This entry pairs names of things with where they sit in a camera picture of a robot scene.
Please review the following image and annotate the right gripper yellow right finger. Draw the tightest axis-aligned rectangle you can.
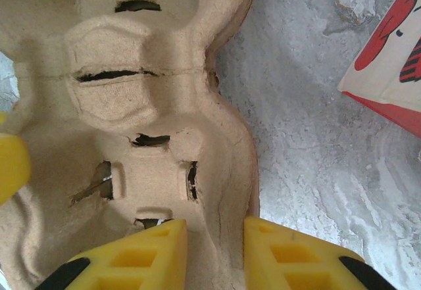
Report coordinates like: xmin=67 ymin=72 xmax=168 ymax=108
xmin=243 ymin=216 xmax=399 ymax=290

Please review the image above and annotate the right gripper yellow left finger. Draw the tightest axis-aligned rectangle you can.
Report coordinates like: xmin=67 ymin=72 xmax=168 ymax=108
xmin=34 ymin=219 xmax=188 ymax=290

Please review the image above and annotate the brown pulp cup carrier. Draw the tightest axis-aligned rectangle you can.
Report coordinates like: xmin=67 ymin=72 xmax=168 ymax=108
xmin=210 ymin=0 xmax=262 ymax=220
xmin=0 ymin=0 xmax=257 ymax=290

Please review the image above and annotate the red white paper bag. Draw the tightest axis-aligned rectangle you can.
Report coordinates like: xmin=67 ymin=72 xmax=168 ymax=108
xmin=337 ymin=0 xmax=421 ymax=138

